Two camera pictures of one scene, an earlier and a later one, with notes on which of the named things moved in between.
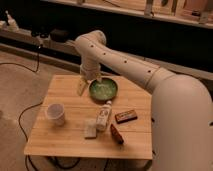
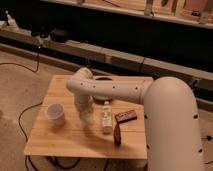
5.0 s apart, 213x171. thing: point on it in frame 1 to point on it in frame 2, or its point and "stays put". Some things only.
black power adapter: (59, 35) stays put
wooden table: (72, 125) stays put
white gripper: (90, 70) to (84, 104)
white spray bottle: (11, 24) stays put
